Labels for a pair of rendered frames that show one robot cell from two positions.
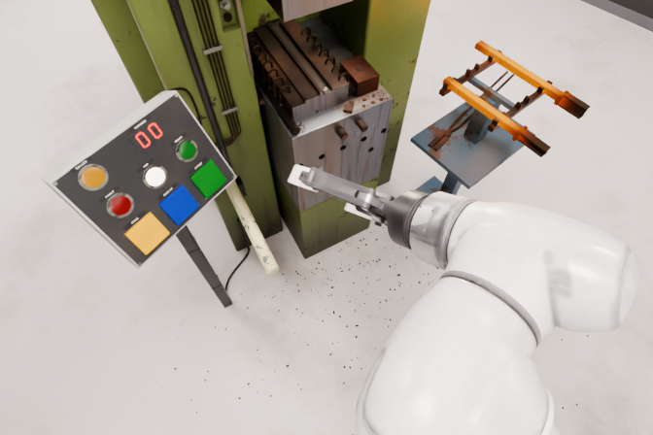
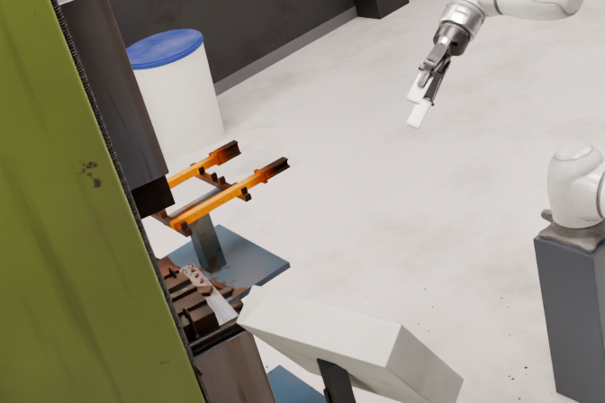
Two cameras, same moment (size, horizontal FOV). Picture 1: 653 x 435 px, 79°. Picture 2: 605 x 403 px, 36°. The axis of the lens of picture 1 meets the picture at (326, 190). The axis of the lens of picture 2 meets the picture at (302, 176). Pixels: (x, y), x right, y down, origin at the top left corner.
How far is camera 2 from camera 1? 1.90 m
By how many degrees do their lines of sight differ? 63
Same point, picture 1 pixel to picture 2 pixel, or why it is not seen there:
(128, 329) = not seen: outside the picture
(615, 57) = not seen: hidden behind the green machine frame
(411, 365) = not seen: outside the picture
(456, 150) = (235, 276)
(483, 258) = not seen: outside the picture
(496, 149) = (235, 248)
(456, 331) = not seen: outside the picture
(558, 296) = not seen: outside the picture
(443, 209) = (456, 6)
